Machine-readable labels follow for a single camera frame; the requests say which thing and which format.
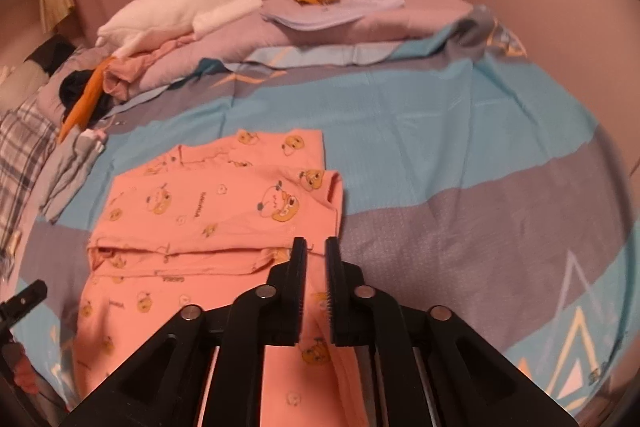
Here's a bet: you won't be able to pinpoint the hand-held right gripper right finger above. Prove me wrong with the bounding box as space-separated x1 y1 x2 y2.
325 236 578 427

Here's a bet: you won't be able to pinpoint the dark navy garment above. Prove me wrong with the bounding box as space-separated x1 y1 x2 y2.
59 69 118 122

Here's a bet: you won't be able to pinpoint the grey folded clothes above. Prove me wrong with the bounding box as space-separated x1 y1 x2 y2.
40 132 103 223

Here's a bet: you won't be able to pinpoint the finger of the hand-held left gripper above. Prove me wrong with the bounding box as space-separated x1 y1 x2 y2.
0 279 48 323

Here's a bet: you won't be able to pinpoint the lilac quilt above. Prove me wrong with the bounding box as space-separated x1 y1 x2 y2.
40 0 476 108

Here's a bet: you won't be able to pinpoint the white goose plush toy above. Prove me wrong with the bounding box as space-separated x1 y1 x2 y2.
95 0 336 58

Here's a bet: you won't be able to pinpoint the dusty pink garment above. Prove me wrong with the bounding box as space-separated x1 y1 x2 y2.
102 34 201 100

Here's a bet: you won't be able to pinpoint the white paper stack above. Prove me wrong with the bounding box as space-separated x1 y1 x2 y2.
260 0 406 30

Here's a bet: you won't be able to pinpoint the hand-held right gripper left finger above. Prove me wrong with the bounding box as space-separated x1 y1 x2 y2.
62 237 308 427

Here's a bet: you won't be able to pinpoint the pink printed baby romper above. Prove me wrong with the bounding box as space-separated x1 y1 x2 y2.
72 129 371 427

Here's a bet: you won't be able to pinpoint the black cloth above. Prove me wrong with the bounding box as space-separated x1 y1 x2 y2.
25 34 76 75

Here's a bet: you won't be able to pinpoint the beige pillow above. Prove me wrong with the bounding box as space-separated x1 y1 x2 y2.
0 62 48 108

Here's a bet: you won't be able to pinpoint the plaid pillow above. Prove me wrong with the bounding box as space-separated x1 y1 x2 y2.
0 97 63 258

